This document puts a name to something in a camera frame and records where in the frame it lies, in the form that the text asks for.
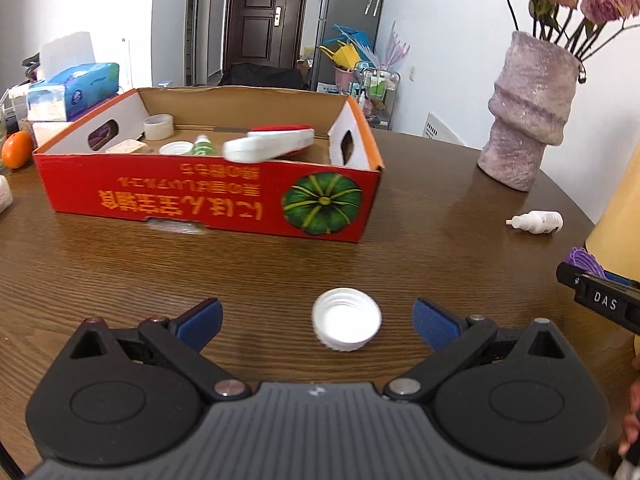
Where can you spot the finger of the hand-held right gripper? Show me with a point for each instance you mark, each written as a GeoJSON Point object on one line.
{"type": "Point", "coordinates": [617, 280]}

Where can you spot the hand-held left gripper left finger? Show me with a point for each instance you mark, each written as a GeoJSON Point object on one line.
{"type": "Point", "coordinates": [202, 322]}

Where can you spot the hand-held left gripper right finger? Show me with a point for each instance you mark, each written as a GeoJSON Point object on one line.
{"type": "Point", "coordinates": [434, 324]}

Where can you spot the white plastic bottle cap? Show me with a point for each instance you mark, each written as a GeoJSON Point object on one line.
{"type": "Point", "coordinates": [346, 321]}
{"type": "Point", "coordinates": [176, 148]}

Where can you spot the orange printed cardboard box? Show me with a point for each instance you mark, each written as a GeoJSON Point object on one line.
{"type": "Point", "coordinates": [200, 200]}

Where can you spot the red and white lint brush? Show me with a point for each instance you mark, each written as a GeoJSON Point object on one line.
{"type": "Point", "coordinates": [270, 142]}

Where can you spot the person's right hand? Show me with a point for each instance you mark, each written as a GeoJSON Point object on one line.
{"type": "Point", "coordinates": [631, 417]}

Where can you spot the yellow bag with purple print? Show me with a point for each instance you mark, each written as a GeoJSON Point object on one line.
{"type": "Point", "coordinates": [620, 200]}

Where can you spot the small white dropper bottle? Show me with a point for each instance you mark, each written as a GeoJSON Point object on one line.
{"type": "Point", "coordinates": [537, 221]}

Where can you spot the small green bottle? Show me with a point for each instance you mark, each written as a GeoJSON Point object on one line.
{"type": "Point", "coordinates": [205, 146]}

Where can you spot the small beige box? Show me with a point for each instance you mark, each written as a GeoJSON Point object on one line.
{"type": "Point", "coordinates": [126, 146]}

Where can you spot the pink textured vase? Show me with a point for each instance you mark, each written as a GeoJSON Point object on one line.
{"type": "Point", "coordinates": [527, 110]}

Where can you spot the white leaning board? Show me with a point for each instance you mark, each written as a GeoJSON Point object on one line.
{"type": "Point", "coordinates": [442, 130]}

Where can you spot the white tape roll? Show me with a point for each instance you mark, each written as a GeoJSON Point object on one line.
{"type": "Point", "coordinates": [158, 127]}

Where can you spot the small white box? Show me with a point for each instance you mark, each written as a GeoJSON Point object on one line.
{"type": "Point", "coordinates": [5, 195]}

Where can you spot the metal rack cart with bottles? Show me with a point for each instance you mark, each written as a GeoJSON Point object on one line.
{"type": "Point", "coordinates": [377, 92]}

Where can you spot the white tissue pack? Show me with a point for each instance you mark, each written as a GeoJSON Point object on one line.
{"type": "Point", "coordinates": [50, 132]}

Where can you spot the orange fruit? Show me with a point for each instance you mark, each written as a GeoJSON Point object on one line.
{"type": "Point", "coordinates": [17, 150]}

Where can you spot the black folding chair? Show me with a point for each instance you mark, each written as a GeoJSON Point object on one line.
{"type": "Point", "coordinates": [260, 75]}

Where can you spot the pink plastic bucket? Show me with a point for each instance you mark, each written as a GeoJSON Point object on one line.
{"type": "Point", "coordinates": [344, 79]}

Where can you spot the blue tissue pack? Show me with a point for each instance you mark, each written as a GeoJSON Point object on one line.
{"type": "Point", "coordinates": [75, 87]}

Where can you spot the purple folding hanger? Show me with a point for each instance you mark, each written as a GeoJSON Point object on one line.
{"type": "Point", "coordinates": [396, 45]}

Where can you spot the white plastic container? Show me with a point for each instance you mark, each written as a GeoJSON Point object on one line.
{"type": "Point", "coordinates": [19, 102]}

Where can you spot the blue clothes hanger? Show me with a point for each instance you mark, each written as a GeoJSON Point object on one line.
{"type": "Point", "coordinates": [350, 37]}

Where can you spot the white tissue sheet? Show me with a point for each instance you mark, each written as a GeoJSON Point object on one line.
{"type": "Point", "coordinates": [67, 52]}

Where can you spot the dark brown door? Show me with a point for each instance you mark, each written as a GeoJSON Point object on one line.
{"type": "Point", "coordinates": [257, 25]}

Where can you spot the grey refrigerator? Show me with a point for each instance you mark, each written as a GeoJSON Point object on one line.
{"type": "Point", "coordinates": [345, 5]}

